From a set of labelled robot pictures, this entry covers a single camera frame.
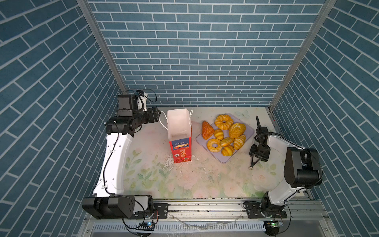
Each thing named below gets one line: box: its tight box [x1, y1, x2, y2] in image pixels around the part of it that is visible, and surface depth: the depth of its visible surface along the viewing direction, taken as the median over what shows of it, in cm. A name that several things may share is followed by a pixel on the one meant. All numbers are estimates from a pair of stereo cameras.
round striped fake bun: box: [221, 145, 235, 157], surface depth 95 cm
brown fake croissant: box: [201, 120, 215, 140], surface depth 104 cm
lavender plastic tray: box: [195, 124, 239, 164], surface depth 97 cm
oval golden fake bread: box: [228, 122, 247, 139], surface depth 101 cm
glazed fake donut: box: [206, 138, 223, 154], surface depth 98 cm
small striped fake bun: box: [213, 128, 225, 142], surface depth 104 cm
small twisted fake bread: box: [220, 136, 234, 148], surface depth 97 cm
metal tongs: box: [249, 156, 261, 170], surface depth 90 cm
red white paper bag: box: [159, 108, 194, 164], surface depth 86 cm
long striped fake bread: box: [232, 134, 246, 151], surface depth 98 cm
